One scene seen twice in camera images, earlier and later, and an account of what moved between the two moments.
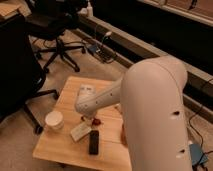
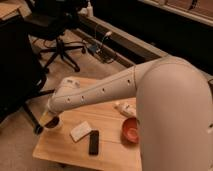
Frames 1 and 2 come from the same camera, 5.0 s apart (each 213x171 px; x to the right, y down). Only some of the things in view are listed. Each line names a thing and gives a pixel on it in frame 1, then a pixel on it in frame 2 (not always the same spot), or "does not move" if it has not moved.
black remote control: [94, 142] does not move
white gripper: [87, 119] → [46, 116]
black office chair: [51, 19] does not move
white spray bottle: [89, 10] does not move
